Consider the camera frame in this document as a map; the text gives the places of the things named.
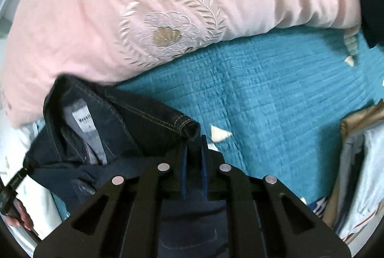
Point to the pink embroidered quilt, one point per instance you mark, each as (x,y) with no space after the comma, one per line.
(210,5)

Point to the folded grey pants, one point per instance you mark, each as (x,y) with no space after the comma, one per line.
(360,186)

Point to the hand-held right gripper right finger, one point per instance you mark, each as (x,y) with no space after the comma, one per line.
(204,169)

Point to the light blue folded clothes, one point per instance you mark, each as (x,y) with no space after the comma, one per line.
(354,123)

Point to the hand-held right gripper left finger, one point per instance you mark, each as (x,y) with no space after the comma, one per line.
(183,169)

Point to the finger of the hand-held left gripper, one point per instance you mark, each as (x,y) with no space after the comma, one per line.
(21,177)

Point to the dark denim jacket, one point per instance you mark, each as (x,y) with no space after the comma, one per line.
(120,126)

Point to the person's left hand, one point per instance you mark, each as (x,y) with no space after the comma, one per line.
(22,217)

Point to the teal quilted bedspread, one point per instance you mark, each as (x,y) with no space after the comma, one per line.
(270,95)

